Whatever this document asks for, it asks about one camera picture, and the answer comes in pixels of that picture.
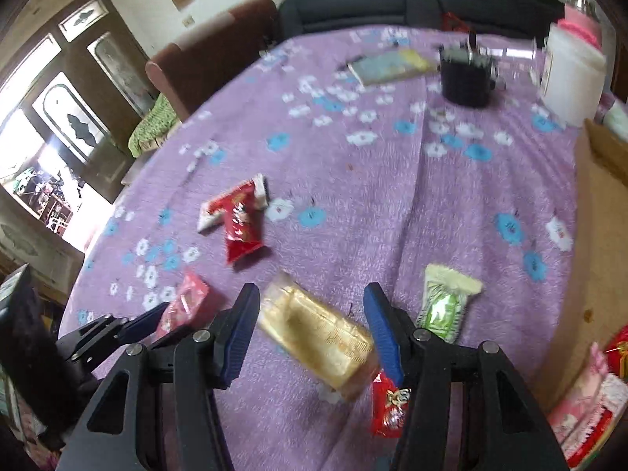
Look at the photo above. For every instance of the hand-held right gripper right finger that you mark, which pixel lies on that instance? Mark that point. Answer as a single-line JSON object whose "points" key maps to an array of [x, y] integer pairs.
{"points": [[382, 333]]}

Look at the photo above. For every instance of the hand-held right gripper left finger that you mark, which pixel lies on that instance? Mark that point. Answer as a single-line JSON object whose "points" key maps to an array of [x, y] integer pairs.
{"points": [[240, 328]]}

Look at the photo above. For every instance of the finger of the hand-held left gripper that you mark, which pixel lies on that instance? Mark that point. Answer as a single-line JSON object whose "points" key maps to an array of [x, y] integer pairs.
{"points": [[142, 323]]}

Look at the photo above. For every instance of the small pink snack packet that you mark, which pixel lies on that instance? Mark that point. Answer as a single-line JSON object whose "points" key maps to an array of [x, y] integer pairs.
{"points": [[184, 299]]}

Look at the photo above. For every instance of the gold snack packet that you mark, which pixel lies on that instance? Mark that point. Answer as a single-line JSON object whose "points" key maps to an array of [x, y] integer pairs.
{"points": [[314, 338]]}

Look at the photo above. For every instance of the cardboard box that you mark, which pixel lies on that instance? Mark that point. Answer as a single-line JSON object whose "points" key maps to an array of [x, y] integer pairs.
{"points": [[588, 255]]}

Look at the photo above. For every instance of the green white snack packet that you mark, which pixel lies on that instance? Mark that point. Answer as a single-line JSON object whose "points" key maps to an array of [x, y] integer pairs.
{"points": [[441, 309]]}

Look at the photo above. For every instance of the red cartoon snack packet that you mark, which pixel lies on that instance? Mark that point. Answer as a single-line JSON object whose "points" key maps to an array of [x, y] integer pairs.
{"points": [[387, 412]]}

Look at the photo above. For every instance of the red snack packet white lettering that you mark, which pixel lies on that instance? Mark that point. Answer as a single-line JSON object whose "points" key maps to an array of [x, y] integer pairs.
{"points": [[240, 230]]}

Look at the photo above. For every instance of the green cloth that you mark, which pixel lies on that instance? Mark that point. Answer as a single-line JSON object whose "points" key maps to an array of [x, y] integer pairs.
{"points": [[149, 127]]}

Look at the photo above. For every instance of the brown door with glass panes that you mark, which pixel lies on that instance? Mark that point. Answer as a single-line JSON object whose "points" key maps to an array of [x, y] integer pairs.
{"points": [[78, 73]]}

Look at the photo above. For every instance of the small black device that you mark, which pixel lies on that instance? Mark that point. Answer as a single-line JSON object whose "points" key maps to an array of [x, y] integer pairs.
{"points": [[463, 83]]}

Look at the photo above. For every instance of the flat notebook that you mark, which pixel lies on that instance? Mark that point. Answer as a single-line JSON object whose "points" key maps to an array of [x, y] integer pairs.
{"points": [[387, 66]]}

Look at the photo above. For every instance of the brown armchair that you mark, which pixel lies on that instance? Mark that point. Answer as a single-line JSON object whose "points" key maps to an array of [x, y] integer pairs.
{"points": [[211, 54]]}

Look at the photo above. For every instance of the white plastic jar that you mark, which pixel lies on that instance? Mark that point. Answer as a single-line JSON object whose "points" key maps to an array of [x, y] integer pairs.
{"points": [[571, 83]]}

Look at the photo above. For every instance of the red bag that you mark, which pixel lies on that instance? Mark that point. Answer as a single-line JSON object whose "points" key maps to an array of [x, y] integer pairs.
{"points": [[454, 22]]}

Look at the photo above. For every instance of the black sofa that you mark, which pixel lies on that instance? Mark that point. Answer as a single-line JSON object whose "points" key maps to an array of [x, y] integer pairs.
{"points": [[368, 7]]}

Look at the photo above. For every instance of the bottle with pink knit sleeve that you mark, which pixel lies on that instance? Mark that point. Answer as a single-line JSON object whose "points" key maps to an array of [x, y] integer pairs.
{"points": [[584, 24]]}

